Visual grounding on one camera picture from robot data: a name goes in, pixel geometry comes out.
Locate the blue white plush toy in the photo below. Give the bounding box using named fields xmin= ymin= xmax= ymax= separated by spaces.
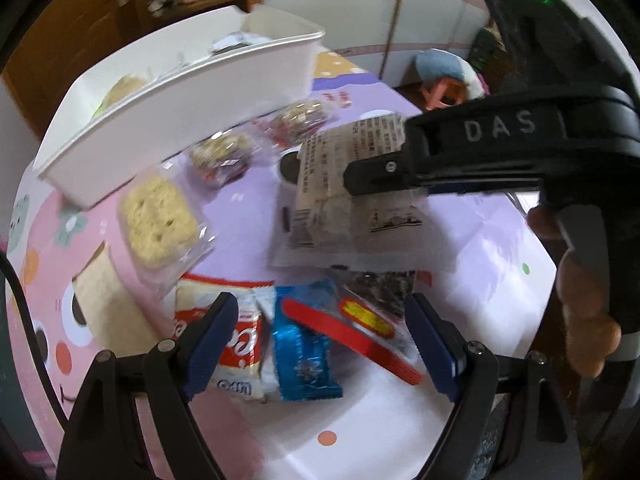
xmin=412 ymin=49 xmax=486 ymax=101

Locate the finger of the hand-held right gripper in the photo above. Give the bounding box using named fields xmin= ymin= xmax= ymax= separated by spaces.
xmin=342 ymin=152 xmax=546 ymax=196

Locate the large white blue packet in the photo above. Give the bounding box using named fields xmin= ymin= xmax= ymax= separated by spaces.
xmin=210 ymin=32 xmax=266 ymax=56

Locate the person's right hand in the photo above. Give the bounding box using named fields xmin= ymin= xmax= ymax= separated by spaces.
xmin=526 ymin=205 xmax=622 ymax=378

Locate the white packet brown print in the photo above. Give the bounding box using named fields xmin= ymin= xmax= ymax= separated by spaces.
xmin=270 ymin=112 xmax=428 ymax=268

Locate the clear packet pale yellow cracker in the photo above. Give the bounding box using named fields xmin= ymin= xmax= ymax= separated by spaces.
xmin=117 ymin=167 xmax=218 ymax=293

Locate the dark green bag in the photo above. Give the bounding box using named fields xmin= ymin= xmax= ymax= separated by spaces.
xmin=470 ymin=25 xmax=502 ymax=86

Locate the black cable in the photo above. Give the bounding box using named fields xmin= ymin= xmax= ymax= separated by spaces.
xmin=0 ymin=247 xmax=68 ymax=423

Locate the brown wooden door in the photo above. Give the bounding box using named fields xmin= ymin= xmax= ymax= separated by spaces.
xmin=0 ymin=0 xmax=126 ymax=136

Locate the dark packet red label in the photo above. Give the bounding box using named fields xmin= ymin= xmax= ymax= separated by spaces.
xmin=280 ymin=269 xmax=428 ymax=386

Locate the white plastic bin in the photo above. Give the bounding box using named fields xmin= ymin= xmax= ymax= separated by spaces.
xmin=32 ymin=4 xmax=327 ymax=211

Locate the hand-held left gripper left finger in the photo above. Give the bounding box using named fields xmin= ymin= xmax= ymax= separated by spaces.
xmin=57 ymin=291 xmax=240 ymax=480

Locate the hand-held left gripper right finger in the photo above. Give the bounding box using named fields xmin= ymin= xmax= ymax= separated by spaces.
xmin=404 ymin=292 xmax=583 ymax=480

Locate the floral wardrobe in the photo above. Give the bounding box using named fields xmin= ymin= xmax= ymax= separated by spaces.
xmin=250 ymin=0 xmax=501 ymax=86

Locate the beige wafer packet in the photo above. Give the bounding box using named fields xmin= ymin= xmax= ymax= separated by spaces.
xmin=72 ymin=247 xmax=161 ymax=343

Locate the blue foil packet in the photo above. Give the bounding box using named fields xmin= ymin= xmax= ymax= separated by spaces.
xmin=270 ymin=280 xmax=346 ymax=403

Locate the clear nut bar packet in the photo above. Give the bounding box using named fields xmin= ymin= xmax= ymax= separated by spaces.
xmin=189 ymin=132 xmax=256 ymax=186
xmin=270 ymin=100 xmax=331 ymax=136

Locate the red white packet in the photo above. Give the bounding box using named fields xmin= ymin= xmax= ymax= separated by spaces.
xmin=172 ymin=272 xmax=276 ymax=403

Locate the pink plastic stool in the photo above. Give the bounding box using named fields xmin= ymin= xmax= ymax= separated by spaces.
xmin=420 ymin=77 xmax=468 ymax=111

